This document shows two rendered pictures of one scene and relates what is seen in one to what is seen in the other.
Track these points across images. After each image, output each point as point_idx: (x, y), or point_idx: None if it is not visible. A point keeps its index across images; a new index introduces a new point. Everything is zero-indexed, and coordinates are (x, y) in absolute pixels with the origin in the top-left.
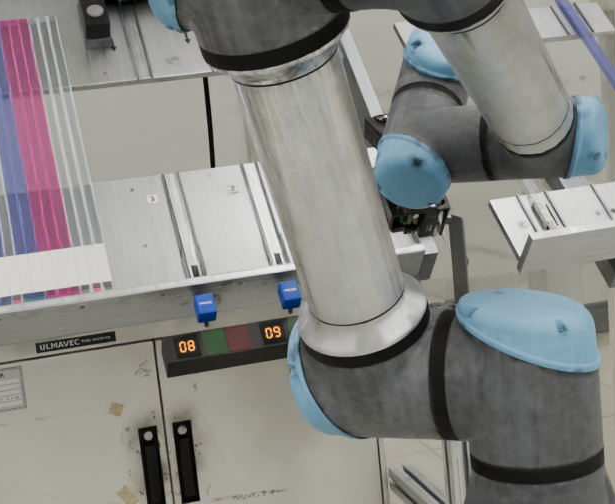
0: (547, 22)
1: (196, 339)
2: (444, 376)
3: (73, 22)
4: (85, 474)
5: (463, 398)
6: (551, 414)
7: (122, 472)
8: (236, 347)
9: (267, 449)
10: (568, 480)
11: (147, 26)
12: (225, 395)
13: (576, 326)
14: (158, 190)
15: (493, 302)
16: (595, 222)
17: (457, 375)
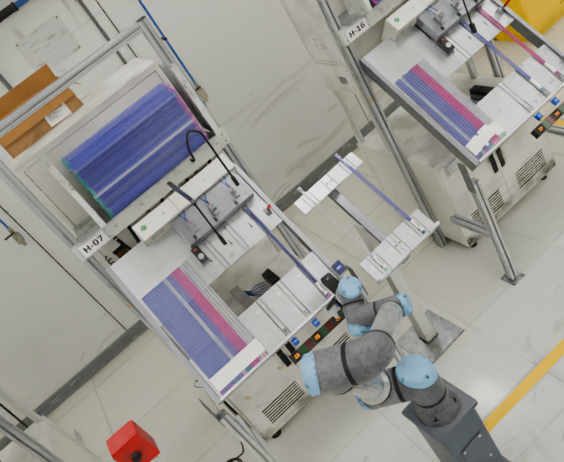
0: (340, 171)
1: (298, 352)
2: (402, 395)
3: (193, 258)
4: (265, 370)
5: (409, 398)
6: (432, 393)
7: (275, 363)
8: (310, 347)
9: (312, 331)
10: (441, 401)
11: (215, 245)
12: None
13: (430, 373)
14: (258, 308)
15: (405, 371)
16: (392, 254)
17: (405, 394)
